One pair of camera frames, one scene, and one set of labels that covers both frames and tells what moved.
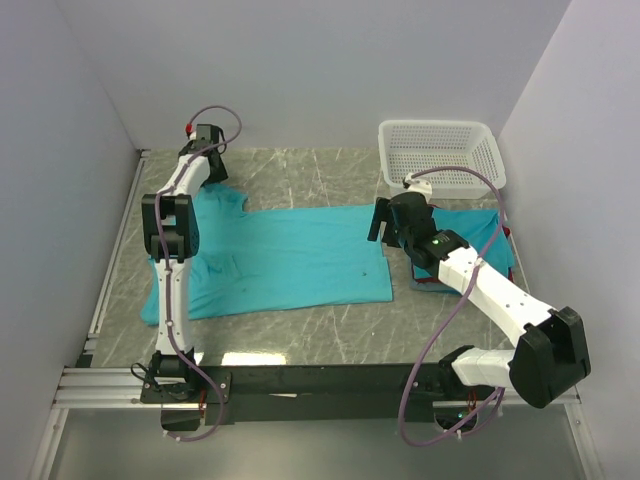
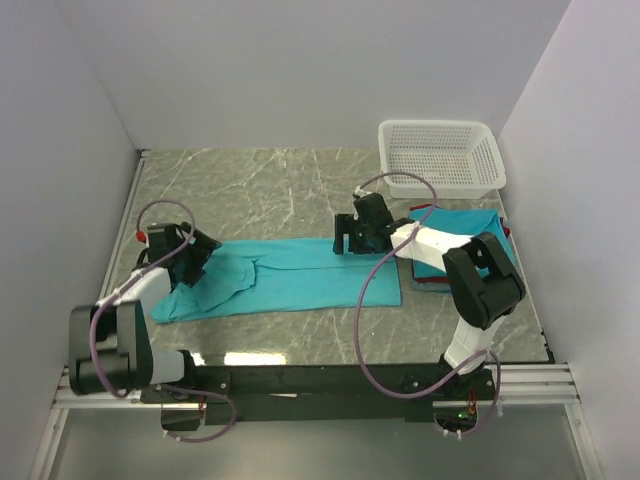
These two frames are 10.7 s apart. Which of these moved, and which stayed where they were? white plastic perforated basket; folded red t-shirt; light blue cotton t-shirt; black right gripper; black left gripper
Moved: black right gripper; light blue cotton t-shirt; black left gripper
Stayed: white plastic perforated basket; folded red t-shirt
